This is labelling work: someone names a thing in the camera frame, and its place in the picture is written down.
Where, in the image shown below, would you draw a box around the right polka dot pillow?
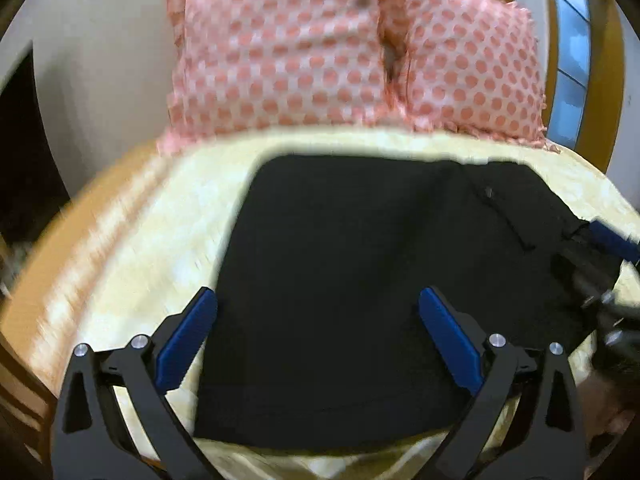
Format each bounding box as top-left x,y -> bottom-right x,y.
380,0 -> 551,150

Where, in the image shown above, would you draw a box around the left polka dot pillow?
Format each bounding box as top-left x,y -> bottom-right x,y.
158,0 -> 397,154

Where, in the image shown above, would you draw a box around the black pants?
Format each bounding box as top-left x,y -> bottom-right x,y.
194,155 -> 593,451

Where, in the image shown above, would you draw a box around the yellow floral bedsheet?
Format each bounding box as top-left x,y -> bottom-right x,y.
0,127 -> 640,480

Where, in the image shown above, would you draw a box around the wooden window frame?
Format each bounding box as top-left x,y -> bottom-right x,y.
506,0 -> 639,171

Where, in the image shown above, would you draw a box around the polka dot pillow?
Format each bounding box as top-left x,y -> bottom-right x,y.
158,0 -> 397,154
380,0 -> 551,150

